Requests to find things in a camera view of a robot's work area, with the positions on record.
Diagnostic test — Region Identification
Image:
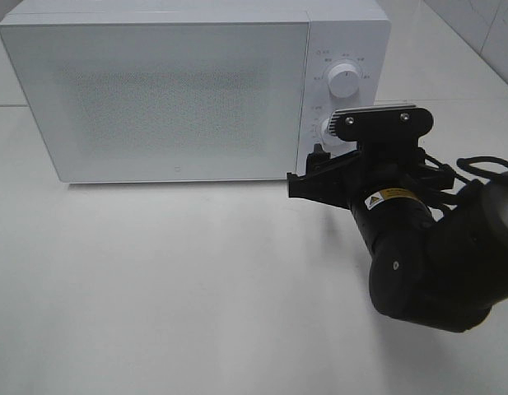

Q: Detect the white microwave knob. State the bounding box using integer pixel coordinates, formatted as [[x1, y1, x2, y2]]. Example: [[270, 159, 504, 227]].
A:
[[325, 60, 361, 99], [319, 118, 347, 148]]

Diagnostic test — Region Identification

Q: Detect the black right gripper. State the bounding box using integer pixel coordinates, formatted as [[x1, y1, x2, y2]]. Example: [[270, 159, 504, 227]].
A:
[[287, 143, 455, 213]]

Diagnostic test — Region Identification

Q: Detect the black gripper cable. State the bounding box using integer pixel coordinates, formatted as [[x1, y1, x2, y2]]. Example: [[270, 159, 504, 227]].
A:
[[422, 154, 508, 215]]

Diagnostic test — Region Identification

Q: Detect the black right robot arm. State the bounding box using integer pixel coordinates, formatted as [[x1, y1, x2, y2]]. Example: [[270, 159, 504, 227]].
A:
[[287, 142, 508, 332]]

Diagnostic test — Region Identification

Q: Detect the white microwave door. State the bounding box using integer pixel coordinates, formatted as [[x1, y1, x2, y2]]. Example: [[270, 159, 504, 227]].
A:
[[0, 23, 308, 184]]

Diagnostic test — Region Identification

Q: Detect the white microwave oven body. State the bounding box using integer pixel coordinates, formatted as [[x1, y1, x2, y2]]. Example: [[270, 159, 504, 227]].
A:
[[0, 1, 391, 184]]

